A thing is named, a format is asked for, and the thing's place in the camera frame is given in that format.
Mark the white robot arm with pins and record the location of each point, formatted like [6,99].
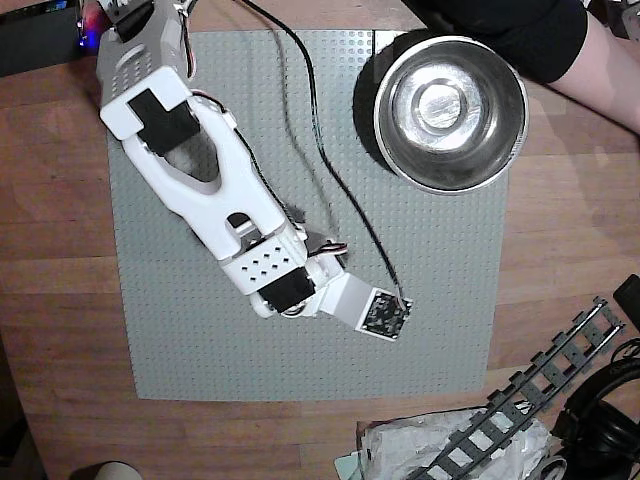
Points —
[235,170]

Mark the grey lego baseplate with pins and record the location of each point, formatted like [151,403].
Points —
[300,360]

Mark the crumpled white plastic bag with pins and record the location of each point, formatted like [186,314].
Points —
[400,440]

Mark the pale green paper sheet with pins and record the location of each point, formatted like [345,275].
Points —
[347,467]

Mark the stainless steel bowl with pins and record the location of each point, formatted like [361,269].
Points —
[450,110]

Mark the grey toy train track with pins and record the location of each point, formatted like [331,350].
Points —
[595,330]

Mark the white cylindrical object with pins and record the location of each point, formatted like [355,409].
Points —
[107,471]

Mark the grey round wheel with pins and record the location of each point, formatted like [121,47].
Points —
[552,467]

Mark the black flat object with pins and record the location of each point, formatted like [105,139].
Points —
[630,295]

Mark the black headphones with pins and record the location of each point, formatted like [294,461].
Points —
[595,430]

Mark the black shirt sleeve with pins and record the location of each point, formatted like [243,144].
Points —
[500,25]

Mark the black box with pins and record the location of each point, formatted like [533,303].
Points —
[30,45]

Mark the wrist camera board with mount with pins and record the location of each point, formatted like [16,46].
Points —
[385,312]

